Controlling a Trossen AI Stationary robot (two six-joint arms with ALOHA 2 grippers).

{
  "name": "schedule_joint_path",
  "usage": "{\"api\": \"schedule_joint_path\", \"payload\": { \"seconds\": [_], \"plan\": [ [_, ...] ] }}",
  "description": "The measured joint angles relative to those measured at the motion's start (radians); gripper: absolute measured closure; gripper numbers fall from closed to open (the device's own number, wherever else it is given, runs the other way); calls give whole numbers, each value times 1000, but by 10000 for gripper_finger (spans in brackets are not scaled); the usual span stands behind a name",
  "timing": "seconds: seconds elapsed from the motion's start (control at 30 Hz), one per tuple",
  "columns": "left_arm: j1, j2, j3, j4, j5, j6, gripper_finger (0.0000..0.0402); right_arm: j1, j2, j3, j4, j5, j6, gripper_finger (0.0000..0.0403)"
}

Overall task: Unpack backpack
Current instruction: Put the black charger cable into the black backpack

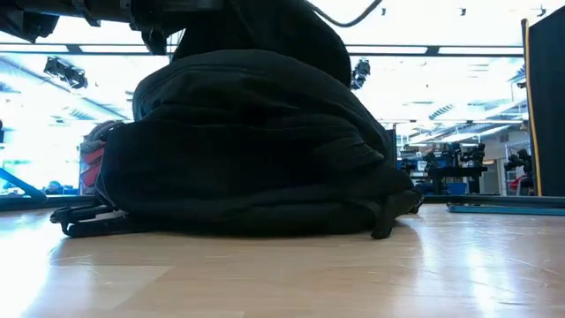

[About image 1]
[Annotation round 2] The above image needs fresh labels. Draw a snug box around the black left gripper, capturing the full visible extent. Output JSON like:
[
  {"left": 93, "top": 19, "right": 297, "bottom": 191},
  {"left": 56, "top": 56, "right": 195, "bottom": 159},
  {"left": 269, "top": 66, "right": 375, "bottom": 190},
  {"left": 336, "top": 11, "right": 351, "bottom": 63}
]
[{"left": 130, "top": 0, "right": 224, "bottom": 57}]

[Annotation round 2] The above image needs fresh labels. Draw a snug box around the black backpack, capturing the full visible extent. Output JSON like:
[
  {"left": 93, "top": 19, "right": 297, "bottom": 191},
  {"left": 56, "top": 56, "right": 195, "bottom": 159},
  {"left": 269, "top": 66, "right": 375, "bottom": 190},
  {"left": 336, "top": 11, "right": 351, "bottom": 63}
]
[{"left": 49, "top": 0, "right": 425, "bottom": 240}]

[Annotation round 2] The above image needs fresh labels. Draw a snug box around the black ceiling spotlight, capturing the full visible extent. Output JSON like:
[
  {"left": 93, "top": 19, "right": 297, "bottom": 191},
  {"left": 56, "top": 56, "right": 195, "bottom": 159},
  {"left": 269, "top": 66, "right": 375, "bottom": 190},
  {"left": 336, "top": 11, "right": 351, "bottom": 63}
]
[
  {"left": 42, "top": 56, "right": 88, "bottom": 90},
  {"left": 350, "top": 58, "right": 373, "bottom": 92}
]

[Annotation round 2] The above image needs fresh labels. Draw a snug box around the red shelf rack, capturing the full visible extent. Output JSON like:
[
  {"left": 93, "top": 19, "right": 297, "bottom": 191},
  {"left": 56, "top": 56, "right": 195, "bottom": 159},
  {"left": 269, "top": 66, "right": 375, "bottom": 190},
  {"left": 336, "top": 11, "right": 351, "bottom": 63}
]
[{"left": 79, "top": 143, "right": 107, "bottom": 196}]

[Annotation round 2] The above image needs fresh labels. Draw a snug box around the distant black robot workstation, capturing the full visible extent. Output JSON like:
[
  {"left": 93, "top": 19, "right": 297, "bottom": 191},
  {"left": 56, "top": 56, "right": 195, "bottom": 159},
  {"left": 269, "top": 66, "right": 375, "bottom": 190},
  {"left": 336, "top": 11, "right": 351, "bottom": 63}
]
[
  {"left": 399, "top": 141, "right": 489, "bottom": 195},
  {"left": 504, "top": 148, "right": 534, "bottom": 195}
]

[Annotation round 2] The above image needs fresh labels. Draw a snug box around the black partition panel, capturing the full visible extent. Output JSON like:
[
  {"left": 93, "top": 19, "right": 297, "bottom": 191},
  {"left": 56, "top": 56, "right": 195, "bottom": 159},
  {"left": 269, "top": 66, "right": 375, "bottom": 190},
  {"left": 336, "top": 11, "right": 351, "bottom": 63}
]
[{"left": 528, "top": 6, "right": 565, "bottom": 198}]

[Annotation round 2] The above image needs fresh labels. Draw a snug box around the teal blue flat strip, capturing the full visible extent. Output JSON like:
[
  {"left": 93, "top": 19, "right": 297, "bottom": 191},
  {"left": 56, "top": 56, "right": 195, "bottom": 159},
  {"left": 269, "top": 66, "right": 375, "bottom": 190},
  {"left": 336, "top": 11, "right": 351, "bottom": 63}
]
[{"left": 446, "top": 202, "right": 565, "bottom": 217}]

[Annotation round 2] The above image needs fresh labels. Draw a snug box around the black left wrist camera cable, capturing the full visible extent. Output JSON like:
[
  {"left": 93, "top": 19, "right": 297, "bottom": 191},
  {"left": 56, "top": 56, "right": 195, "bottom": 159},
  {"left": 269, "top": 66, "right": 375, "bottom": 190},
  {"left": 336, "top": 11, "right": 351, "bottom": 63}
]
[{"left": 308, "top": 0, "right": 383, "bottom": 28}]

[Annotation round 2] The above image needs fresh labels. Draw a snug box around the blue hose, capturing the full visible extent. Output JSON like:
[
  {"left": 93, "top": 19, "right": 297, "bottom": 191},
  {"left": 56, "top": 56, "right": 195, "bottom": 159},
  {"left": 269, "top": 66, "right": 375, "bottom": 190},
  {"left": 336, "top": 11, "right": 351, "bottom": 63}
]
[{"left": 0, "top": 167, "right": 49, "bottom": 203}]

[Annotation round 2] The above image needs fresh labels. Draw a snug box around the yellow cable along partition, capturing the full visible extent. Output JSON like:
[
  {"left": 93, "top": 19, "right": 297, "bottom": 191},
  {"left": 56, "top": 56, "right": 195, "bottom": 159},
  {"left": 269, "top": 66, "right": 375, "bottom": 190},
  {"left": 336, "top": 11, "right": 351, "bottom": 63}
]
[{"left": 520, "top": 18, "right": 543, "bottom": 198}]

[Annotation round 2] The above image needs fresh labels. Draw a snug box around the black aluminium table frame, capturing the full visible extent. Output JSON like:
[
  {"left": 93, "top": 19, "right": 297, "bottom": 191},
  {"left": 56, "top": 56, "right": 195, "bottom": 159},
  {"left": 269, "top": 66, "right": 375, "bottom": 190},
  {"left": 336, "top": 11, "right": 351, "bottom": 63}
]
[{"left": 0, "top": 193, "right": 565, "bottom": 212}]

